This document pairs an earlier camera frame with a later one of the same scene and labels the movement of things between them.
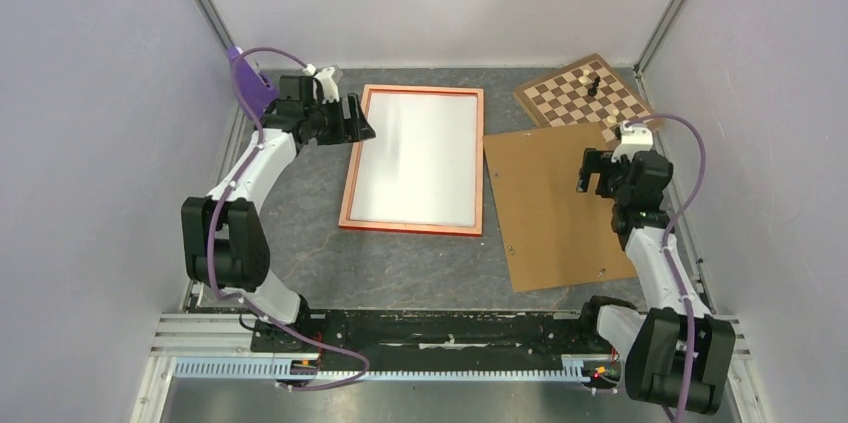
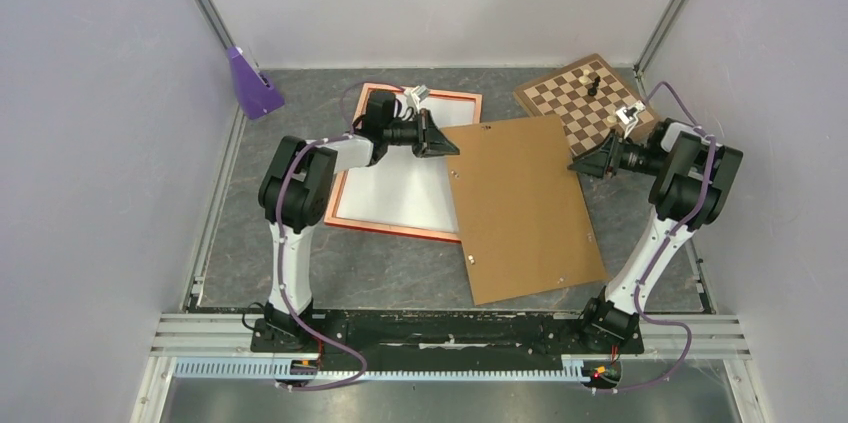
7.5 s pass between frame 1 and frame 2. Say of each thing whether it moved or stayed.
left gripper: moved
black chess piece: stayed
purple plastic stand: stayed
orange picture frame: moved
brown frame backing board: moved
